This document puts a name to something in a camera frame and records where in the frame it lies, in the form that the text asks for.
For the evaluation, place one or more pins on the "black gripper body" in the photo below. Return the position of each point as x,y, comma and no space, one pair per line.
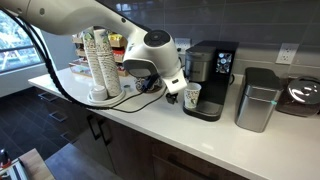
151,80

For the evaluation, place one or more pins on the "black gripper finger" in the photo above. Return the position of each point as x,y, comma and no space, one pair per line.
172,98

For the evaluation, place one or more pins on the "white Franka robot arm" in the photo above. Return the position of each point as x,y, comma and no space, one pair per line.
83,16

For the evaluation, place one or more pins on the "single coffee pod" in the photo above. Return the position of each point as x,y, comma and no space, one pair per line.
127,87

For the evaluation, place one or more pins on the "wide patterned paper cup stack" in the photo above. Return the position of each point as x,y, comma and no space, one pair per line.
111,73

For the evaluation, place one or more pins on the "black coffee machine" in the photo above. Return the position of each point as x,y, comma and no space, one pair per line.
213,90

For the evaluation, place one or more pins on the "white cup lid stack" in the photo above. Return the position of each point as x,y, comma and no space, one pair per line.
99,93

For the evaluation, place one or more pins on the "slim patterned paper cup stack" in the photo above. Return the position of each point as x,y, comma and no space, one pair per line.
93,63

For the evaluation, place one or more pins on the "white round tray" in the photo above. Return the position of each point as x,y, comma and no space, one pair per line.
115,99

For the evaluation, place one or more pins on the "wooden condiment organizer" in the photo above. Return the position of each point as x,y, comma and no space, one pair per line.
117,41

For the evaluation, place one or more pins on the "flat packet tray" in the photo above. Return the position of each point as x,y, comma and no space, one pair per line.
80,69

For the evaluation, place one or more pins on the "stainless steel bin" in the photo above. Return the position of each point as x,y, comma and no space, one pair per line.
256,106

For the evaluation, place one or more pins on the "window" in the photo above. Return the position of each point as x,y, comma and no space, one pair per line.
13,50

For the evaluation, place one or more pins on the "light wooden table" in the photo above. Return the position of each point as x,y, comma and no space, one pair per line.
36,166

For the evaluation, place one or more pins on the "red black object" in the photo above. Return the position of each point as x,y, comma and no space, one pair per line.
4,158

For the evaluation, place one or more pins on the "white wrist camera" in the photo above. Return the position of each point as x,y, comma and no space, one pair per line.
175,83

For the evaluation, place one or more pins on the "white wall outlet with plug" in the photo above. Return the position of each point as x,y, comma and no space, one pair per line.
185,43

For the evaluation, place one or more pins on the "white empty wall outlet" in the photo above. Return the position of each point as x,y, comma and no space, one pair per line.
286,53

